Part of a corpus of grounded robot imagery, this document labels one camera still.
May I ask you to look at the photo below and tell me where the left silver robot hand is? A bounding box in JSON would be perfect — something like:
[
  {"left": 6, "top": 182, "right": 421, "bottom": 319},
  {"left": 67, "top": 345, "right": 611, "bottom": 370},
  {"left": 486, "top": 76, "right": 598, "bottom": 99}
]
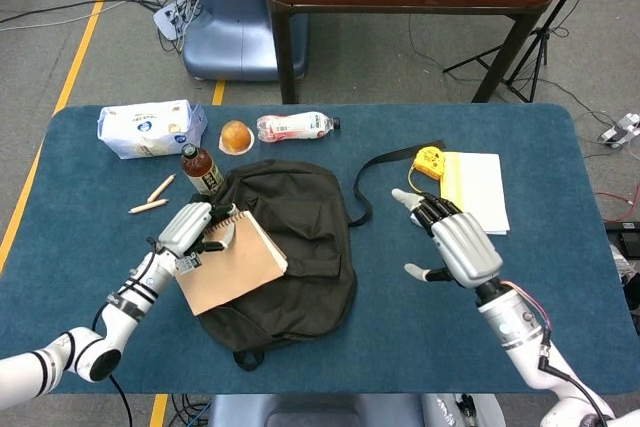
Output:
[{"left": 157, "top": 200, "right": 241, "bottom": 261}]

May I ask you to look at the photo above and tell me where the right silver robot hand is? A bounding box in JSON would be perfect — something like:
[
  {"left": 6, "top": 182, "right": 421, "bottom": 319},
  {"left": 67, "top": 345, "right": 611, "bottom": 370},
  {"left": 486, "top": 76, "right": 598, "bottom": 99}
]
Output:
[{"left": 391, "top": 188, "right": 504, "bottom": 290}]

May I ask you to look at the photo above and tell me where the brown spiral notebook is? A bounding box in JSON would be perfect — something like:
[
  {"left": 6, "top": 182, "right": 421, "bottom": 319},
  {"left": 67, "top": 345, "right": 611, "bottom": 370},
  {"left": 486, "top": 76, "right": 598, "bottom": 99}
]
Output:
[{"left": 173, "top": 210, "right": 290, "bottom": 317}]

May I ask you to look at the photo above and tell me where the black fabric backpack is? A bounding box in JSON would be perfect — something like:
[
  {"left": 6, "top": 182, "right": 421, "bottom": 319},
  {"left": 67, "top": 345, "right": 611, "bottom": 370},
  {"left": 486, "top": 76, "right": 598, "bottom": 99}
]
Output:
[{"left": 197, "top": 139, "right": 446, "bottom": 372}]

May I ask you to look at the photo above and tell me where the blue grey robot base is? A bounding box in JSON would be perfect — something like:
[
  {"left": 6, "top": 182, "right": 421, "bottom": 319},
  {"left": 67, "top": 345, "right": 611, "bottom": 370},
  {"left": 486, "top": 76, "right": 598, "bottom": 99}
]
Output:
[{"left": 182, "top": 0, "right": 309, "bottom": 82}]

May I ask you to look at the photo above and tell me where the beige wooden stick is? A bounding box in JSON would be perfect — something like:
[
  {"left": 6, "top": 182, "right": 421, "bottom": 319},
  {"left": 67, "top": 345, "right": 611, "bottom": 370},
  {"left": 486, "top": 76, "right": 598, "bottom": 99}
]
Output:
[
  {"left": 146, "top": 173, "right": 177, "bottom": 204},
  {"left": 127, "top": 198, "right": 170, "bottom": 215}
]

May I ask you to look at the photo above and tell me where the amber tea bottle black label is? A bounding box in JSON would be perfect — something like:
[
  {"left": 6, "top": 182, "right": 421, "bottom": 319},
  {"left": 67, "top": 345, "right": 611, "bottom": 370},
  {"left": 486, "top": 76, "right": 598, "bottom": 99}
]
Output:
[{"left": 179, "top": 143, "right": 225, "bottom": 196}]

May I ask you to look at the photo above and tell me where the white and yellow paper pad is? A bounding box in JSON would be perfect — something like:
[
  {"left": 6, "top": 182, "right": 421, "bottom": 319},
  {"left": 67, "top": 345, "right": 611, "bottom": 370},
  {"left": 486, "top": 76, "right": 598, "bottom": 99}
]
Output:
[{"left": 438, "top": 150, "right": 511, "bottom": 237}]

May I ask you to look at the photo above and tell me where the yellow tape measure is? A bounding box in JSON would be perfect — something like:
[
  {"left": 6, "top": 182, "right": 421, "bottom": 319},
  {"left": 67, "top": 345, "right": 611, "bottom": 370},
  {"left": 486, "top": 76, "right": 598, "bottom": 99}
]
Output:
[{"left": 407, "top": 145, "right": 446, "bottom": 193}]

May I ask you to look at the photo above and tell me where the white tissue pack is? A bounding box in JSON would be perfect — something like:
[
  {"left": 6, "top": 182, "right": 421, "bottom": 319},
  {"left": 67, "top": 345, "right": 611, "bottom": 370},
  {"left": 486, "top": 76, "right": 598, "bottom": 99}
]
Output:
[{"left": 96, "top": 99, "right": 209, "bottom": 161}]

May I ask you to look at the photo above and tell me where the orange jelly cup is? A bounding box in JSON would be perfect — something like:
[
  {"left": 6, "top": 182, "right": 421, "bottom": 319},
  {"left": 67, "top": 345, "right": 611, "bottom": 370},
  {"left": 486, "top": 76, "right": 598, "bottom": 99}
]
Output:
[{"left": 218, "top": 119, "right": 256, "bottom": 155}]

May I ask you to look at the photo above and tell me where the clear plastic drink bottle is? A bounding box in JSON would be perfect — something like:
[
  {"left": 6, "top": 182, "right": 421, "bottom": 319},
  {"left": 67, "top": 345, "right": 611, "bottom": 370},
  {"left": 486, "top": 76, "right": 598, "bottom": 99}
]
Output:
[{"left": 255, "top": 111, "right": 343, "bottom": 142}]

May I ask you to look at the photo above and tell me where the black floor device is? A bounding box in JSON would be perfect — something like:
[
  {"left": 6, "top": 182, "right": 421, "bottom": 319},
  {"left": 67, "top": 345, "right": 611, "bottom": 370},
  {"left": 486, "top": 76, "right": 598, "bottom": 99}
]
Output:
[{"left": 602, "top": 219, "right": 640, "bottom": 268}]

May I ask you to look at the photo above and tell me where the grey robot torso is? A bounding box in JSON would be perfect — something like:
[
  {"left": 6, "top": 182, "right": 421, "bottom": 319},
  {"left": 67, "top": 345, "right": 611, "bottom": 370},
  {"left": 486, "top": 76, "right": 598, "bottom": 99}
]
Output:
[{"left": 207, "top": 393, "right": 506, "bottom": 427}]

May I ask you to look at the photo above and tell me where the black tripod stand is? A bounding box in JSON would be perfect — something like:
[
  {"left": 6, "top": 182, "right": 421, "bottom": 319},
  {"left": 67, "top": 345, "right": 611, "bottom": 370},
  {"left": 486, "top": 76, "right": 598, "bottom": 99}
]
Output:
[{"left": 442, "top": 0, "right": 609, "bottom": 104}]

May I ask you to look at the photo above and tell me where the white power strip grey cable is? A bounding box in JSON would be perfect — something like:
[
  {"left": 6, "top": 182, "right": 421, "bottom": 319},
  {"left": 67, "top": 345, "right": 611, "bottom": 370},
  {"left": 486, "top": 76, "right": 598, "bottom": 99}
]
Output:
[{"left": 598, "top": 114, "right": 640, "bottom": 148}]

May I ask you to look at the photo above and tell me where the white power strip among cables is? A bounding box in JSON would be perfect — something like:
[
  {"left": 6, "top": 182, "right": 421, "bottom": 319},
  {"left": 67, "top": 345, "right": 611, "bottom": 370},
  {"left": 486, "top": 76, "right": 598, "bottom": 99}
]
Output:
[{"left": 152, "top": 1, "right": 189, "bottom": 41}]

